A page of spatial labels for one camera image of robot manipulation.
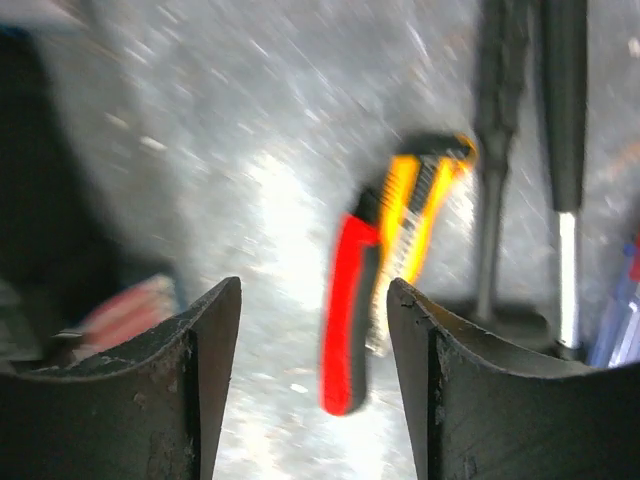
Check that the red handled pliers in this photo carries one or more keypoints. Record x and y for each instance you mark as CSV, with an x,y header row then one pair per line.
x,y
353,269

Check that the black t-handle wrench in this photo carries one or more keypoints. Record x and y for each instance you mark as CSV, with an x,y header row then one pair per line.
x,y
499,83

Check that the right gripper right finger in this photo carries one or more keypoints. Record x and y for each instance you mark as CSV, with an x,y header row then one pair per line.
x,y
480,407

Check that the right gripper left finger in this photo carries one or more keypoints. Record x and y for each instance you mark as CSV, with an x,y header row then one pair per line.
x,y
150,408

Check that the black plastic toolbox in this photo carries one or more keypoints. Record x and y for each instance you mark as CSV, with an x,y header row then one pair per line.
x,y
68,292

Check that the blue yellow screwdriver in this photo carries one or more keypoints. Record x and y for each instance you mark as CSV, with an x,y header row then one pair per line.
x,y
617,342

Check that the steel claw hammer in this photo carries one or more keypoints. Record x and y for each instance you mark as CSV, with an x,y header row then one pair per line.
x,y
563,57

